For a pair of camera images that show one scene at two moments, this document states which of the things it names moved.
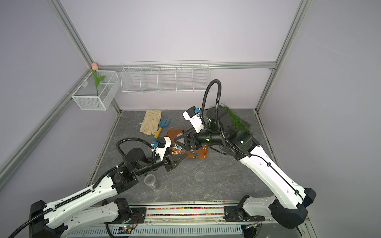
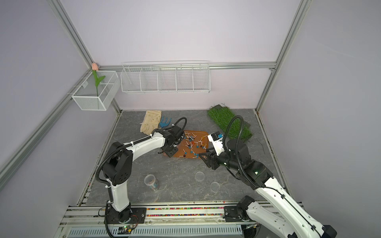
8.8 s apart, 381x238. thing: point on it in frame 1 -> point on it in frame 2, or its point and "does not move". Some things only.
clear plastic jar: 151,181 does not move
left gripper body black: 166,161 -> 170,150
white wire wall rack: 165,76 does not move
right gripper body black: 193,136 -> 217,161
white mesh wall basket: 97,90 does not move
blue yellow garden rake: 162,124 does not move
